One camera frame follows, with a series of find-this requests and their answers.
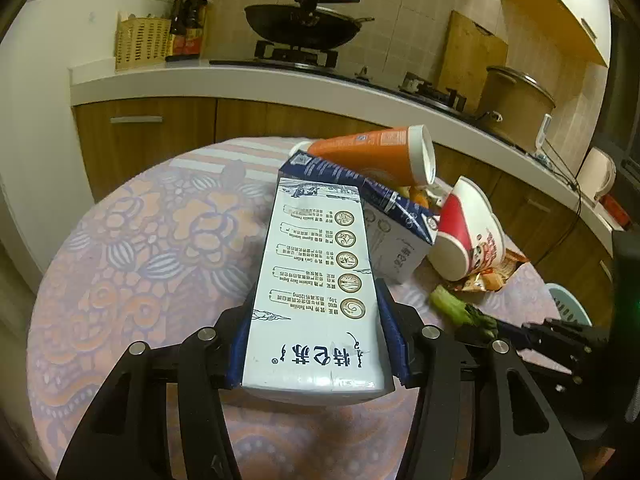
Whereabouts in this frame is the dark sauce bottle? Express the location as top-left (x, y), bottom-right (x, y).
top-left (185, 0), bottom-right (208, 57)
top-left (167, 0), bottom-right (188, 58)

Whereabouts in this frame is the black power cable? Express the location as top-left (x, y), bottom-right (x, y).
top-left (542, 139), bottom-right (585, 263)

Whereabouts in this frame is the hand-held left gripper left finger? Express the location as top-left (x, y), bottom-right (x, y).
top-left (56, 294), bottom-right (261, 480)

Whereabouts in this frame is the snack wrapper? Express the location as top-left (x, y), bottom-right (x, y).
top-left (447, 247), bottom-right (531, 293)

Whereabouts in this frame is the white refrigerator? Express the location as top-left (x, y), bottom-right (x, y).
top-left (0, 0), bottom-right (176, 293)

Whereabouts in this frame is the green leafy vegetable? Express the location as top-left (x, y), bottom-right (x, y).
top-left (431, 285), bottom-right (498, 342)

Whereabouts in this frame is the yellow wall cabinet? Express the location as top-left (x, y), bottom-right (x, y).
top-left (500, 0), bottom-right (613, 67)

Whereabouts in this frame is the yellow woven basket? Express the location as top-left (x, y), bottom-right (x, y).
top-left (115, 12), bottom-right (173, 72)

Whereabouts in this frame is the brown rice cooker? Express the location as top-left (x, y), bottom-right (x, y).
top-left (475, 65), bottom-right (557, 150)

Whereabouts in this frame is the wooden cutting board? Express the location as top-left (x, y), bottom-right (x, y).
top-left (437, 10), bottom-right (509, 107)

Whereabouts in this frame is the black gas stove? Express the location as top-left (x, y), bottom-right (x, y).
top-left (209, 40), bottom-right (501, 126)

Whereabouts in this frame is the black wok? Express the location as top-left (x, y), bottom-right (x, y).
top-left (244, 2), bottom-right (376, 52)

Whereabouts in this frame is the white electric kettle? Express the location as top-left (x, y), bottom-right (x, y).
top-left (575, 147), bottom-right (617, 202)

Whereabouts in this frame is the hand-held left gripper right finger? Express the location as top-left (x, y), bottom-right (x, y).
top-left (375, 277), bottom-right (583, 480)

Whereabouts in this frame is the white kitchen countertop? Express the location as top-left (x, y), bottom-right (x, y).
top-left (69, 55), bottom-right (626, 233)

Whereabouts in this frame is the red box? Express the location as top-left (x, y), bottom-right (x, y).
top-left (599, 194), bottom-right (632, 227)

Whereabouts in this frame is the light blue perforated basket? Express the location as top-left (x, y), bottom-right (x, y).
top-left (544, 282), bottom-right (593, 328)

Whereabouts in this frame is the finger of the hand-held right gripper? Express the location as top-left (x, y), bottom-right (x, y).
top-left (495, 317), bottom-right (610, 353)
top-left (517, 345), bottom-right (601, 388)

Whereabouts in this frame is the white and blue milk carton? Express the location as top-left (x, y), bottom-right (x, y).
top-left (241, 177), bottom-right (396, 407)
top-left (277, 150), bottom-right (435, 285)

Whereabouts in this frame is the orange paper cup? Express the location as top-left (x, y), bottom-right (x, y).
top-left (290, 125), bottom-right (437, 187)

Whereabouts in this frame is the floral tablecloth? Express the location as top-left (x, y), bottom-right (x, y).
top-left (27, 135), bottom-right (591, 480)

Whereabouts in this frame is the red and white noodle cup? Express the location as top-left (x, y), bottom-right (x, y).
top-left (426, 176), bottom-right (506, 282)

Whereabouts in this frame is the white handheld device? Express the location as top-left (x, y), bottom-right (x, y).
top-left (537, 114), bottom-right (553, 156)

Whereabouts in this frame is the orange round bun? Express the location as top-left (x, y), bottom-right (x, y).
top-left (397, 185), bottom-right (442, 209)

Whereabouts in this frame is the wooden kitchen cabinet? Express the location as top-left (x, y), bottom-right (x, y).
top-left (72, 95), bottom-right (616, 323)

